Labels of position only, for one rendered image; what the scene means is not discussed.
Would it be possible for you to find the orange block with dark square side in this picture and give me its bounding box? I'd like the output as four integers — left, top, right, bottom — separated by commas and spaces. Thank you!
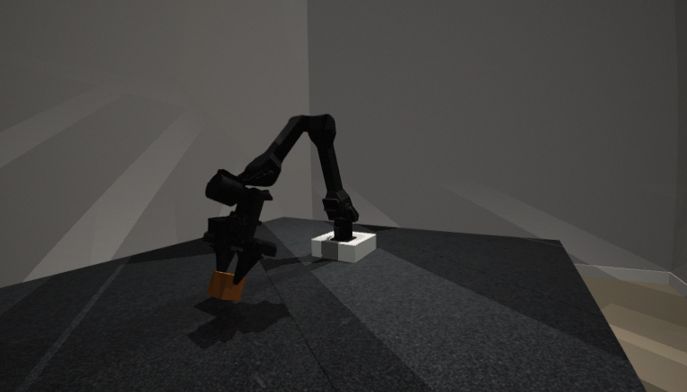
207, 271, 246, 302

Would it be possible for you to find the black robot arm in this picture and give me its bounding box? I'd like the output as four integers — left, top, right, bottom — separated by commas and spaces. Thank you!
206, 114, 359, 243

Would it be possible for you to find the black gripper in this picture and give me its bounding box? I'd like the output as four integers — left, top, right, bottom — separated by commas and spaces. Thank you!
202, 209, 277, 285

